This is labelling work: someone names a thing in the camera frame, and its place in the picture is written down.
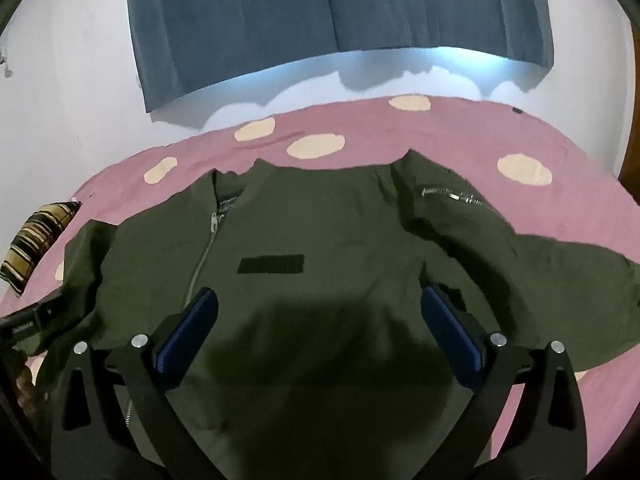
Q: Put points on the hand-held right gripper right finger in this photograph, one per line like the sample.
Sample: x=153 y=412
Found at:
x=452 y=337

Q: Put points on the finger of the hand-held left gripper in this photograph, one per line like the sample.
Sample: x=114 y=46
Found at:
x=27 y=325

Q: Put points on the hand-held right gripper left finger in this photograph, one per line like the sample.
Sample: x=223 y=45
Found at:
x=187 y=332

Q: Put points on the olive green jacket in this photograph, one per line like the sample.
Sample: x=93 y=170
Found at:
x=325 y=220

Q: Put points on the brown braided strand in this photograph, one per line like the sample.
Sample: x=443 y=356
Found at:
x=25 y=385

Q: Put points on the striped brown yellow pillow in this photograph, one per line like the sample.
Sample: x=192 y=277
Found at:
x=35 y=240

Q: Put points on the pink bedsheet with cream dots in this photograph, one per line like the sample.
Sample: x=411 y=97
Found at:
x=350 y=125

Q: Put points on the blue-grey curtain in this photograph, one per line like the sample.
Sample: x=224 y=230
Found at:
x=300 y=15

